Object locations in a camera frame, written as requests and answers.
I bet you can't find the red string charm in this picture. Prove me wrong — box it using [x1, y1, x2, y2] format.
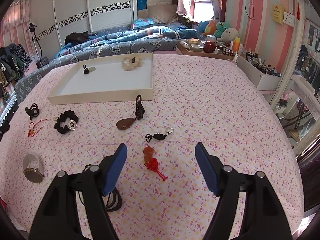
[27, 119, 47, 137]

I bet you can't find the black scrunchie with tag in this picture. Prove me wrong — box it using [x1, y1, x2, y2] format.
[54, 110, 79, 134]

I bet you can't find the orange stone red knot charm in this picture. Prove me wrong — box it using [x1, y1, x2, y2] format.
[143, 146, 167, 181]

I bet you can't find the black claw hair clip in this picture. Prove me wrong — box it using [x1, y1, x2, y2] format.
[25, 103, 39, 121]

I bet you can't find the brown teardrop pendant black cord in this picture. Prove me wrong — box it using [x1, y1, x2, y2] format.
[115, 94, 146, 131]

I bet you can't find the silver bell black knot charm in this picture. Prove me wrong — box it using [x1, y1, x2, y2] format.
[145, 127, 174, 142]

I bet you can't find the white framed mirror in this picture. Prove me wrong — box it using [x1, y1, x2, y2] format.
[270, 0, 319, 159]

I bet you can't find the pink floral bedsheet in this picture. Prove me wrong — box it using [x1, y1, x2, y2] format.
[1, 54, 304, 239]

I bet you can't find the white organizer box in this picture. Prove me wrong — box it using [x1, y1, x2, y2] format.
[237, 56, 280, 91]

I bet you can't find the white shallow tray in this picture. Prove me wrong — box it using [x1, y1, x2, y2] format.
[47, 53, 153, 105]

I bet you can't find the pile of dark clothes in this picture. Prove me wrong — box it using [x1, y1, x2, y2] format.
[1, 43, 31, 100]

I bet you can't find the cream lace scrunchie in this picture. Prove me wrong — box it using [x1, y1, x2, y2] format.
[121, 56, 142, 71]

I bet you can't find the tripod stand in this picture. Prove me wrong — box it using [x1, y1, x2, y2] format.
[26, 23, 49, 69]

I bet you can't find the cardboard box of cosmetics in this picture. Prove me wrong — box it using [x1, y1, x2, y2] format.
[176, 38, 234, 60]

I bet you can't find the orange bottle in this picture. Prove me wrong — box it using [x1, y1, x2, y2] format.
[232, 37, 240, 53]

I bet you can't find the red round jar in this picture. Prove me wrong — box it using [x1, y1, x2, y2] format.
[203, 41, 216, 53]

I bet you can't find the black clothing on bed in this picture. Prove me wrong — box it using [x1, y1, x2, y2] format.
[65, 31, 98, 46]

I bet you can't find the white plush toy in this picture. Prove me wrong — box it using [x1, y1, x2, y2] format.
[217, 28, 239, 43]

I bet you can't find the green plush toy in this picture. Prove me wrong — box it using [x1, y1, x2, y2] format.
[214, 22, 230, 38]

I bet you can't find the orange plush toy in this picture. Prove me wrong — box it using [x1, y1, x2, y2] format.
[204, 20, 216, 35]

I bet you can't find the blue plush toy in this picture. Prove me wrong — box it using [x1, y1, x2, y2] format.
[196, 20, 210, 33]

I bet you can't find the blue patterned quilt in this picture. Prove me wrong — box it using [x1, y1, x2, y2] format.
[15, 22, 206, 104]

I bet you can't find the white wardrobe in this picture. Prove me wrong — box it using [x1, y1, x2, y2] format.
[18, 0, 137, 59]

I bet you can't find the beige pillow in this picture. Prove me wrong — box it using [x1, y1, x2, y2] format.
[148, 4, 178, 24]

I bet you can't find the black cord necklace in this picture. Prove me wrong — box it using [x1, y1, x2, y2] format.
[77, 164, 123, 212]

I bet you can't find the jade pendant black cord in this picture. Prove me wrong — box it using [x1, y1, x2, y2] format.
[82, 64, 97, 75]

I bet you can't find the white wall socket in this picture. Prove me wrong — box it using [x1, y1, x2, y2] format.
[283, 11, 295, 27]

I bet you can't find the yellow wall sign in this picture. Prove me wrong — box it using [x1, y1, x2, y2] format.
[272, 4, 284, 25]

